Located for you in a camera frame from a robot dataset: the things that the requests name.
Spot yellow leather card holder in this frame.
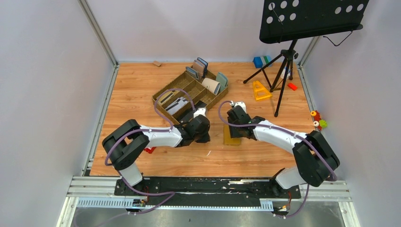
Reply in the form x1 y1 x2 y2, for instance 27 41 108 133
223 125 241 146

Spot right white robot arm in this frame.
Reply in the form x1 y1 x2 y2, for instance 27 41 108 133
227 105 340 198

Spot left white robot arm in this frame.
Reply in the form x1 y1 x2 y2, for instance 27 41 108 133
102 115 210 195

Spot white black cards in tray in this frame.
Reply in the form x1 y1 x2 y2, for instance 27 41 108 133
166 96 188 115

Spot teal card holder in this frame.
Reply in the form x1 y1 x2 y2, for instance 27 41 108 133
216 72 228 92

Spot beige card holder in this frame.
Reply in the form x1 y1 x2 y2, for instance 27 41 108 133
201 78 221 95

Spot gold cards in tray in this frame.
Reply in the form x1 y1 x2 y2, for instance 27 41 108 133
158 91 176 105

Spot blue card holders upright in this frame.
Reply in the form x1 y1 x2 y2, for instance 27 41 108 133
185 57 209 81

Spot yellow triangular toy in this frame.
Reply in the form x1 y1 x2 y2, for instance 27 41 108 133
252 80 272 101

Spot woven compartment tray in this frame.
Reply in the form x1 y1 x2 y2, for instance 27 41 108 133
152 70 228 124

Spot red plastic block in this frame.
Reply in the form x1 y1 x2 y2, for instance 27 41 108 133
144 147 156 154

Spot blue green block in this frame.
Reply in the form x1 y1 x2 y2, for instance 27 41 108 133
253 55 272 69

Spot small red brick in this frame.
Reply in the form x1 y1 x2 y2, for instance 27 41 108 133
288 83 298 91

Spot small wooden block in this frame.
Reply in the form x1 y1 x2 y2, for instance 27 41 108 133
153 61 162 67

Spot colourful toy car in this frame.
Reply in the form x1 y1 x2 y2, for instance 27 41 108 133
310 110 328 131

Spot black music stand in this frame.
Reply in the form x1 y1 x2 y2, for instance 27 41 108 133
259 0 369 117

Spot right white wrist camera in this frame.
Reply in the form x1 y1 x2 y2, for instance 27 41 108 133
234 101 247 113

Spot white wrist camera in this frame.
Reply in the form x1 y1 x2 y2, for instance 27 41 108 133
234 101 247 113
193 107 207 118

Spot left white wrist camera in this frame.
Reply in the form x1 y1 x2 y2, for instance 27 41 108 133
193 107 207 118

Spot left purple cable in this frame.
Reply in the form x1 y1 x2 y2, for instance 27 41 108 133
105 88 196 217

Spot purple cable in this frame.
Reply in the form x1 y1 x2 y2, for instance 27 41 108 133
218 101 338 219
105 88 196 217

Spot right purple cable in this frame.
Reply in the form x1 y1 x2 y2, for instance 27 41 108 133
218 101 338 219

